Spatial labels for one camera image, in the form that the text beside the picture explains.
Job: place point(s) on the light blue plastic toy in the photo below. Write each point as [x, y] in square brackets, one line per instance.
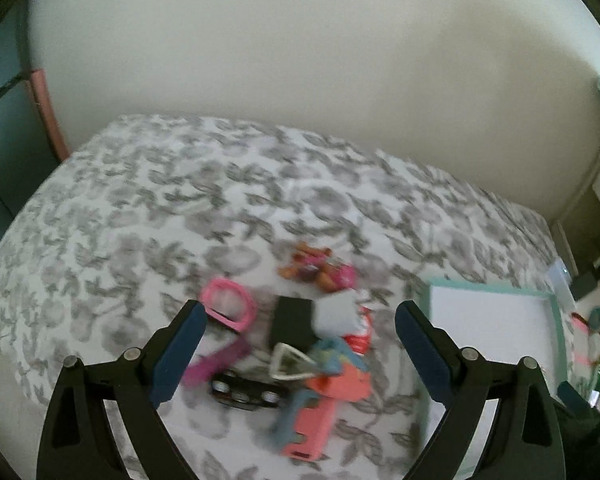
[330, 352]

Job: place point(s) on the coral pink toy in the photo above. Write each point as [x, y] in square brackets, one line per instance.
[325, 410]

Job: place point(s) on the pink bed post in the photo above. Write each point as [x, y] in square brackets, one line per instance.
[47, 110]

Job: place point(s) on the small black box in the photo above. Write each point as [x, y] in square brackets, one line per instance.
[292, 325]

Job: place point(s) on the grey blue plastic piece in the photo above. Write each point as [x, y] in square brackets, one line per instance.
[290, 420]

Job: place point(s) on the grey floral bed blanket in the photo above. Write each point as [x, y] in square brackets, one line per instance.
[180, 210]

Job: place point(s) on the pink wrist watch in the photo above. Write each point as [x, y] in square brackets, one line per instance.
[245, 310]

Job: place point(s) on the dark wardrobe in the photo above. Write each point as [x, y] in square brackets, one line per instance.
[5, 135]

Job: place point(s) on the small brown-haired doll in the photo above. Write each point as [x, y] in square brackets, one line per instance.
[300, 260]

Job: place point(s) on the white triangle frame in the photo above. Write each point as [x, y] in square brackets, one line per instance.
[276, 362]

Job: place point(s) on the white tray with teal rim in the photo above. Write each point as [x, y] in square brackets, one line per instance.
[490, 340]

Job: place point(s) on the black box on floor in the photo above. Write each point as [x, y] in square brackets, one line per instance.
[585, 284]

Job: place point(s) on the red and white small toy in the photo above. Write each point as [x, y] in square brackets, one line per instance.
[362, 337]

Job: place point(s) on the black toy car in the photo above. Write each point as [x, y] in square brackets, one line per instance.
[245, 388]

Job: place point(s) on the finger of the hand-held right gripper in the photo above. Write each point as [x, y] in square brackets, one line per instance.
[575, 396]

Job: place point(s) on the small pink doll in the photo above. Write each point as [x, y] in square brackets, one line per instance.
[336, 276]

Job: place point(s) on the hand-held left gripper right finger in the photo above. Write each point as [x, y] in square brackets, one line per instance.
[427, 355]

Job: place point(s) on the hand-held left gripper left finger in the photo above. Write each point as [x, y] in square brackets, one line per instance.
[180, 355]

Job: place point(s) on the white plastic device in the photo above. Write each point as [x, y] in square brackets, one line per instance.
[561, 269]

